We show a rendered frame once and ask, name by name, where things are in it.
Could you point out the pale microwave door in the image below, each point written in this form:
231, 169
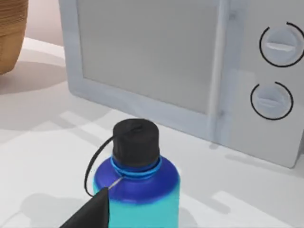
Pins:
149, 54

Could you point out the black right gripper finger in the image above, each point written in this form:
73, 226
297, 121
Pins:
95, 211

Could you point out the pale round microwave knob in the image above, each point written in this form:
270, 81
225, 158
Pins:
271, 101
281, 45

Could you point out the blue bottle with black cap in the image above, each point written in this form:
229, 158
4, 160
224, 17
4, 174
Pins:
140, 190

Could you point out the brown woven basket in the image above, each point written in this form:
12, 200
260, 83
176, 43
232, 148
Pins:
10, 35

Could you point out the pale microwave oven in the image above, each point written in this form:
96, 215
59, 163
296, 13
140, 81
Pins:
249, 123

